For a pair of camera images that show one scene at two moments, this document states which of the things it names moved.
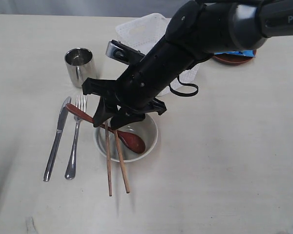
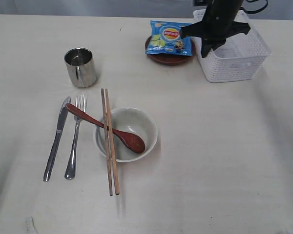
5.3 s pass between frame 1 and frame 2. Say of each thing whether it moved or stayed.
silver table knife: stayed
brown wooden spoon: stayed
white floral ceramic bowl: stayed
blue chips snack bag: moved
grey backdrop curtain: stayed
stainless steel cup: stayed
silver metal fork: stayed
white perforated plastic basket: moved
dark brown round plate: moved
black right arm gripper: moved
